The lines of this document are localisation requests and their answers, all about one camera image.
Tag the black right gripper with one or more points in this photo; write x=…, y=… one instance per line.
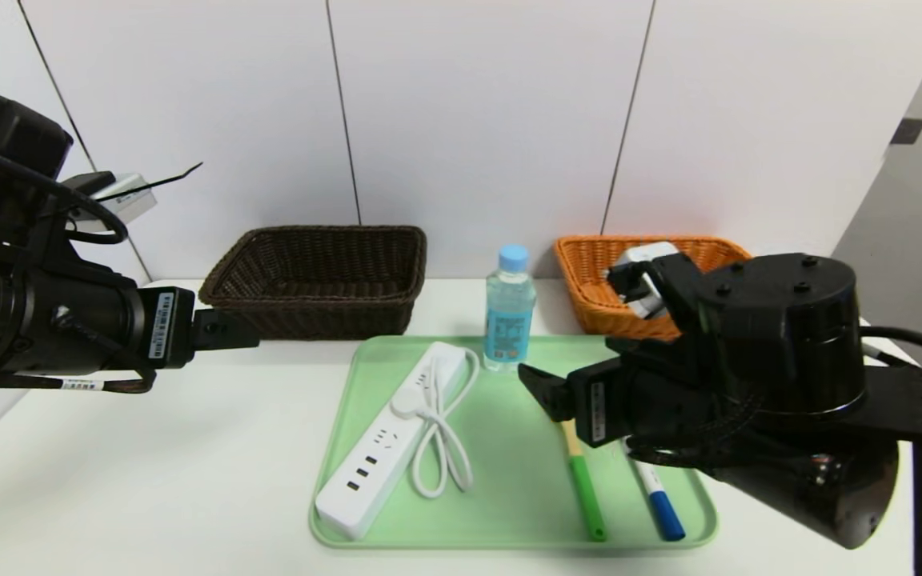
x=594, y=404

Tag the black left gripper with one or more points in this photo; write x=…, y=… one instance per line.
x=166, y=326

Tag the clear water bottle blue label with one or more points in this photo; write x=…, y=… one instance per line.
x=507, y=320

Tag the white marker blue cap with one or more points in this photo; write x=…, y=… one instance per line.
x=665, y=512

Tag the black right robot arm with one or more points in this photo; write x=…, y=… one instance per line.
x=789, y=360

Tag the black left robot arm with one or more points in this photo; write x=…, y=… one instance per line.
x=21, y=320

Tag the dark brown wicker basket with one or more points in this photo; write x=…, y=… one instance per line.
x=317, y=280

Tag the orange wicker basket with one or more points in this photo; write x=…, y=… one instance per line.
x=585, y=280

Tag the light green plastic tray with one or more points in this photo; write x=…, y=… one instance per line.
x=509, y=496

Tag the thin black zip tie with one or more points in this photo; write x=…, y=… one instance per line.
x=173, y=174

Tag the white power strip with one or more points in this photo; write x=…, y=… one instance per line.
x=381, y=456

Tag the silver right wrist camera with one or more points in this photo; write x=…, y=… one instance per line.
x=645, y=272

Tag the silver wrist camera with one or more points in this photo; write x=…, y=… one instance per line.
x=129, y=200
x=645, y=272

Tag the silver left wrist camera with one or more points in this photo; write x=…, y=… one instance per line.
x=129, y=200

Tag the dark wall fixture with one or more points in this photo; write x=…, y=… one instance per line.
x=907, y=130

